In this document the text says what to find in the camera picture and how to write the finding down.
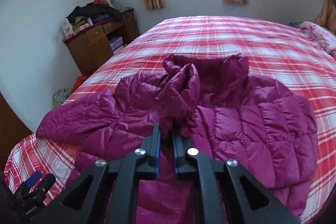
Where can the side window beige curtain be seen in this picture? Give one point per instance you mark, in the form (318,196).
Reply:
(327,16)

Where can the books on desk shelf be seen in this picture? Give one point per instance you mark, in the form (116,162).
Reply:
(116,45)

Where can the red plaid bed sheet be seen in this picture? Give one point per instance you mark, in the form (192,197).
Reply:
(290,55)

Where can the pink floral quilt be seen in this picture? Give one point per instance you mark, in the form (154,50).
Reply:
(324,37)

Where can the wooden desk cabinet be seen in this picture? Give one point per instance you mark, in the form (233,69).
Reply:
(90,48)

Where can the red plastic bag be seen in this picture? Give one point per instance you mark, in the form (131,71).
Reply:
(79,81)

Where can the pile of dark clothes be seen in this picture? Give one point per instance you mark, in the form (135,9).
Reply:
(91,10)

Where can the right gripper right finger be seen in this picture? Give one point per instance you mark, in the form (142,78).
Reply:
(225,192)

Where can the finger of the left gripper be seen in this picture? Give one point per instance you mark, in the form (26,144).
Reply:
(33,179)
(47,182)

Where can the magenta quilted down jacket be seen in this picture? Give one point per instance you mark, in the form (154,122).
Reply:
(226,111)

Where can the white gift box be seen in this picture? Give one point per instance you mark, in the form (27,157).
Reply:
(67,27)

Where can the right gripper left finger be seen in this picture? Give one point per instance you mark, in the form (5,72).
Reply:
(107,191)

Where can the grey patterned bag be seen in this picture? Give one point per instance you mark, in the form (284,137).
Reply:
(61,96)

